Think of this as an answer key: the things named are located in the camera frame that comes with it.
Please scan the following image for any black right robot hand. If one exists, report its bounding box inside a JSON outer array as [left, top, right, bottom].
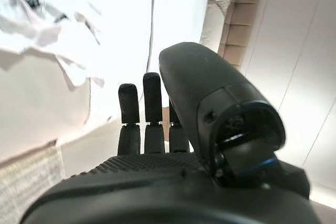
[[19, 41, 322, 224]]

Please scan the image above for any white garment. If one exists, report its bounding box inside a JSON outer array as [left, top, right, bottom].
[[0, 0, 106, 92]]

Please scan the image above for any beige bed cover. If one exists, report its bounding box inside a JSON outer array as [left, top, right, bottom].
[[0, 45, 124, 168]]

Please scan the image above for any grey striped rug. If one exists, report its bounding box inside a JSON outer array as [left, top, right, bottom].
[[0, 140, 66, 217]]

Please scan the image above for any white duvet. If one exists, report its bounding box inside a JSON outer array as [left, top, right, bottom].
[[52, 0, 218, 146]]

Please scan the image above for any beige pillow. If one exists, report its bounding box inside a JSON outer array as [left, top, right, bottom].
[[199, 5, 227, 55]]

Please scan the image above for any brown upholstered bed frame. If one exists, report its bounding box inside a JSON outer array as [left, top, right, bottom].
[[217, 0, 264, 70]]

